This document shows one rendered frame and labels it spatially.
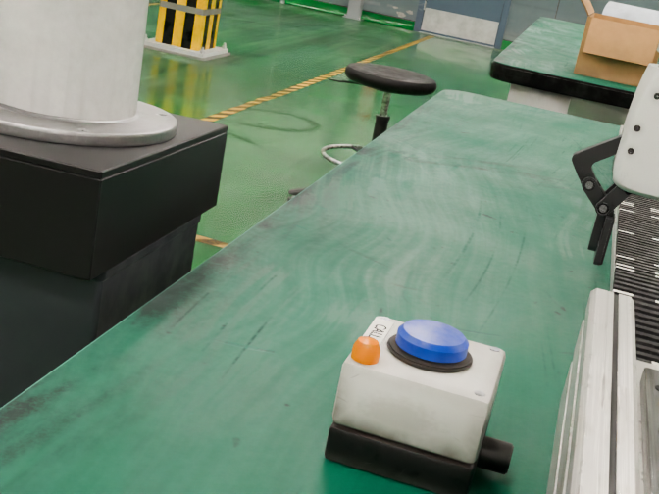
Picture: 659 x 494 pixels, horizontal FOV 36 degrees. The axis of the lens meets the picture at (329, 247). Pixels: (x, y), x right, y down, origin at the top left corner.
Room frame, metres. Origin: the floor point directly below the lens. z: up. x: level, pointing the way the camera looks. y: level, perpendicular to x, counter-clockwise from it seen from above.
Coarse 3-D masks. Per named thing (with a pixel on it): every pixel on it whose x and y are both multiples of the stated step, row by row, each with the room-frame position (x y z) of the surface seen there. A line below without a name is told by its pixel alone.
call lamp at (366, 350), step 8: (360, 336) 0.50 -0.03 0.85; (368, 336) 0.50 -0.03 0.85; (360, 344) 0.49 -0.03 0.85; (368, 344) 0.49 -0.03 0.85; (376, 344) 0.49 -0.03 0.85; (352, 352) 0.49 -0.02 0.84; (360, 352) 0.49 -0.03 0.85; (368, 352) 0.49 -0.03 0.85; (376, 352) 0.49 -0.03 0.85; (360, 360) 0.49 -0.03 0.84; (368, 360) 0.49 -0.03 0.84; (376, 360) 0.49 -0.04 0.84
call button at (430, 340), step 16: (416, 320) 0.53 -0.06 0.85; (400, 336) 0.51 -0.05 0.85; (416, 336) 0.51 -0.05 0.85; (432, 336) 0.51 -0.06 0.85; (448, 336) 0.52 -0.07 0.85; (464, 336) 0.52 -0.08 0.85; (416, 352) 0.50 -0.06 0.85; (432, 352) 0.50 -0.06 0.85; (448, 352) 0.50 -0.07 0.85; (464, 352) 0.51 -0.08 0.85
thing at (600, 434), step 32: (608, 320) 0.56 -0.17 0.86; (576, 352) 0.59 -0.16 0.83; (608, 352) 0.51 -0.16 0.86; (576, 384) 0.51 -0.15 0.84; (608, 384) 0.46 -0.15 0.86; (640, 384) 0.56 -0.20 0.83; (576, 416) 0.44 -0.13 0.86; (608, 416) 0.43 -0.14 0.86; (640, 416) 0.52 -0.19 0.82; (576, 448) 0.39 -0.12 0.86; (608, 448) 0.39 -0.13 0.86; (640, 448) 0.48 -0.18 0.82; (576, 480) 0.36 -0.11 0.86; (608, 480) 0.37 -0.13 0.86; (640, 480) 0.45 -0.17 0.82
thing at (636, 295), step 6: (618, 288) 0.80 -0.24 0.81; (624, 288) 0.80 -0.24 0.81; (630, 288) 0.80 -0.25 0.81; (618, 294) 0.79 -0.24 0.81; (624, 294) 0.79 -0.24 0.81; (630, 294) 0.79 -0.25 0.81; (636, 294) 0.79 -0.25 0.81; (642, 294) 0.79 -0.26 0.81; (648, 294) 0.79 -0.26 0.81; (636, 300) 0.78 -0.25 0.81; (642, 300) 0.78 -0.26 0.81; (648, 300) 0.78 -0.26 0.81; (654, 300) 0.78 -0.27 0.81
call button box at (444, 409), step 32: (384, 320) 0.56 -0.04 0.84; (384, 352) 0.51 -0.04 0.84; (480, 352) 0.54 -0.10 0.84; (352, 384) 0.49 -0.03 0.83; (384, 384) 0.48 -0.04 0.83; (416, 384) 0.48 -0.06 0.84; (448, 384) 0.48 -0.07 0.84; (480, 384) 0.49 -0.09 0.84; (352, 416) 0.49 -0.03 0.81; (384, 416) 0.48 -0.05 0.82; (416, 416) 0.48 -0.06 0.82; (448, 416) 0.48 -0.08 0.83; (480, 416) 0.47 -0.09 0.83; (352, 448) 0.49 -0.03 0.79; (384, 448) 0.48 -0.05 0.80; (416, 448) 0.48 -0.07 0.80; (448, 448) 0.48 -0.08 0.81; (480, 448) 0.48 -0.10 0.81; (512, 448) 0.51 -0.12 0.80; (416, 480) 0.48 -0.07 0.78; (448, 480) 0.47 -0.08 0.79
